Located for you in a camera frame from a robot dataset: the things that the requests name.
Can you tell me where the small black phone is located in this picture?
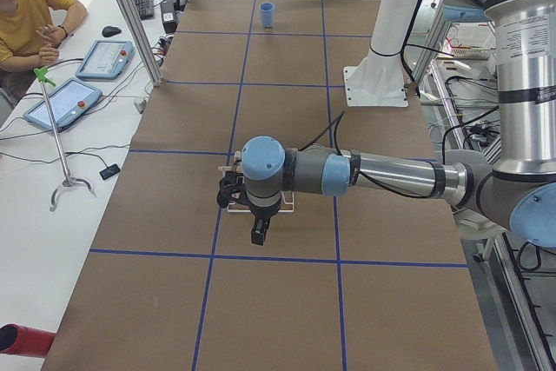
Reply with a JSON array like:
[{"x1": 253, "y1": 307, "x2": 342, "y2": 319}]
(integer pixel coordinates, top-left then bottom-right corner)
[{"x1": 99, "y1": 163, "x2": 121, "y2": 181}]

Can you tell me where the teach pendant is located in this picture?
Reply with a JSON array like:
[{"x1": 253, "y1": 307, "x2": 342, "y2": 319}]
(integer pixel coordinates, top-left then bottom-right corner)
[
  {"x1": 23, "y1": 77, "x2": 102, "y2": 131},
  {"x1": 75, "y1": 40, "x2": 134, "y2": 81}
]

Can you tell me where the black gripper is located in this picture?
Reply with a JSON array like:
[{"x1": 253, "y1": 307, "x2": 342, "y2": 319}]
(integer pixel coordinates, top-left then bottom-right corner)
[{"x1": 249, "y1": 204, "x2": 278, "y2": 245}]

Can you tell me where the teach pendant far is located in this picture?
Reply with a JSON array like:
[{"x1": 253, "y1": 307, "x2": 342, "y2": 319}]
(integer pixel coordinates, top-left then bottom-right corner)
[{"x1": 75, "y1": 40, "x2": 134, "y2": 81}]

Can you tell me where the red cylinder tube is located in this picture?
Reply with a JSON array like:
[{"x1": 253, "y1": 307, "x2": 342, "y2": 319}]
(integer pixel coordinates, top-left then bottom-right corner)
[{"x1": 1, "y1": 324, "x2": 56, "y2": 359}]

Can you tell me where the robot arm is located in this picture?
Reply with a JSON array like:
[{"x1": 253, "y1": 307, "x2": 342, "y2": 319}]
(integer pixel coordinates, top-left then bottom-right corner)
[{"x1": 220, "y1": 0, "x2": 555, "y2": 248}]

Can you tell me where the white wire cup holder rack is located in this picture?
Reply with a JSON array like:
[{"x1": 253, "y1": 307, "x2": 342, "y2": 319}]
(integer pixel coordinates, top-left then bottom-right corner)
[{"x1": 218, "y1": 165, "x2": 295, "y2": 214}]

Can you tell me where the teach pendant near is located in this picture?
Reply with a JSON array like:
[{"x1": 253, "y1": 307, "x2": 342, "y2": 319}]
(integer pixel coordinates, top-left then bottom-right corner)
[{"x1": 23, "y1": 77, "x2": 102, "y2": 131}]

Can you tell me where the reacher grabber tool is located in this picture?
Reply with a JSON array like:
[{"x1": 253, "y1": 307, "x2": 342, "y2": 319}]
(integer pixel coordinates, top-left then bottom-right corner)
[{"x1": 34, "y1": 67, "x2": 96, "y2": 212}]

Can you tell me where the person in yellow shirt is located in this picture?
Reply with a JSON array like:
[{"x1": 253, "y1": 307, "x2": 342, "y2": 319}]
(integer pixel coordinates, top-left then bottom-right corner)
[{"x1": 1, "y1": 0, "x2": 87, "y2": 107}]

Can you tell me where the black power adapter box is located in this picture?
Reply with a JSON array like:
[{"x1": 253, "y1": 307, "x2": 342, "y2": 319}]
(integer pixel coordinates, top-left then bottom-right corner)
[{"x1": 160, "y1": 1, "x2": 178, "y2": 34}]

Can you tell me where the black computer mouse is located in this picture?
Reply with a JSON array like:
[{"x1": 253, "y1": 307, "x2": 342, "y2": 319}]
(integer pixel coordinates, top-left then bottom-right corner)
[{"x1": 102, "y1": 25, "x2": 122, "y2": 38}]

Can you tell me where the aluminium frame post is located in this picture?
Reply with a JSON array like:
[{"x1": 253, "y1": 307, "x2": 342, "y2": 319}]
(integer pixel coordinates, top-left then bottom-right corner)
[{"x1": 116, "y1": 0, "x2": 162, "y2": 87}]

